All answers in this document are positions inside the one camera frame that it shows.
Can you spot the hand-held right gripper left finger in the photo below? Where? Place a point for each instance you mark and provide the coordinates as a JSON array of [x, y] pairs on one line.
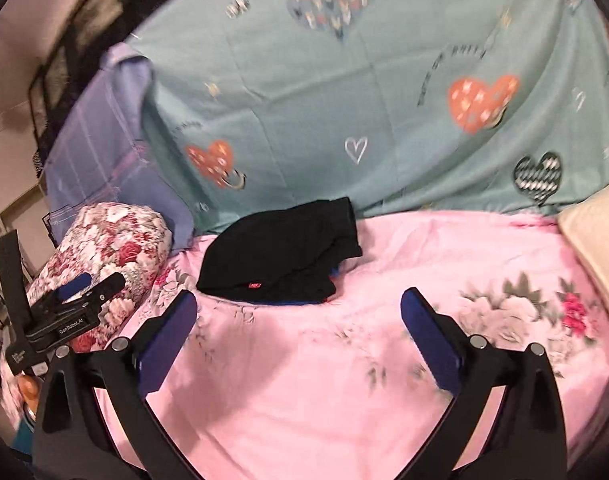
[[168, 342]]

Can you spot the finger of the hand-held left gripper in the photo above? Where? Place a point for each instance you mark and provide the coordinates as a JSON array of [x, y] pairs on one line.
[[107, 285], [74, 284]]

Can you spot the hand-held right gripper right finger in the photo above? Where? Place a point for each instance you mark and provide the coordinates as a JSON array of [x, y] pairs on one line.
[[431, 347]]

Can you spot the black pants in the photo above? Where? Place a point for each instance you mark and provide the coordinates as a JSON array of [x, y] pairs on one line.
[[279, 250]]

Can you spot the red and white floral quilt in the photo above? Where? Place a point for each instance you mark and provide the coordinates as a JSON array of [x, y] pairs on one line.
[[119, 240]]

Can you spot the orange round object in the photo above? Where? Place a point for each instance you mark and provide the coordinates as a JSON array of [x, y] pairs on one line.
[[27, 390]]

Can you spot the periwinkle blue cloth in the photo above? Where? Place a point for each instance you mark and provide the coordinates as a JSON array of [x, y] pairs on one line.
[[99, 160]]

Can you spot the pink floral bedsheet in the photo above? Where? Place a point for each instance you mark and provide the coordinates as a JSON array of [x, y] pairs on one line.
[[309, 385]]

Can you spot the cream pillow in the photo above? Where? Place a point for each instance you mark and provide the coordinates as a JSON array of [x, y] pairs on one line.
[[599, 245]]

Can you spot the teal heart-printed sheet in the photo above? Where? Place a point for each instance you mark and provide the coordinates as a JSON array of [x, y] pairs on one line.
[[359, 110]]

